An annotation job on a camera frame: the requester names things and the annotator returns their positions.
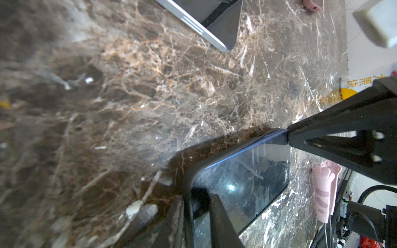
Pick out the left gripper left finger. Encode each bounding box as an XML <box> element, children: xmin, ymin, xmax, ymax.
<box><xmin>152</xmin><ymin>196</ymin><xmax>184</xmax><ymax>248</ymax></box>

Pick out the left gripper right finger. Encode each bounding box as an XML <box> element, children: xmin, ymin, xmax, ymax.
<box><xmin>209</xmin><ymin>194</ymin><xmax>244</xmax><ymax>248</ymax></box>

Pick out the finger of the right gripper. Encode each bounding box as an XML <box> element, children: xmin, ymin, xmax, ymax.
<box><xmin>288</xmin><ymin>76</ymin><xmax>397</xmax><ymax>185</ymax></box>

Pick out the pink phone case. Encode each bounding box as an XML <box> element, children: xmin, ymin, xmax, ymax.
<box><xmin>302</xmin><ymin>0</ymin><xmax>323</xmax><ymax>12</ymax></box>

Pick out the silver-edged phone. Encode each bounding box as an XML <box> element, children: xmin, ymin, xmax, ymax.
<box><xmin>156</xmin><ymin>0</ymin><xmax>244</xmax><ymax>53</ymax></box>

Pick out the yellow snack packet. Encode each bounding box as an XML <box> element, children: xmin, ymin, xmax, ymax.
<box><xmin>340</xmin><ymin>62</ymin><xmax>397</xmax><ymax>100</ymax></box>

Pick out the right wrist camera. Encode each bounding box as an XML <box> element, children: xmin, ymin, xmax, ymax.
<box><xmin>353</xmin><ymin>0</ymin><xmax>397</xmax><ymax>49</ymax></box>

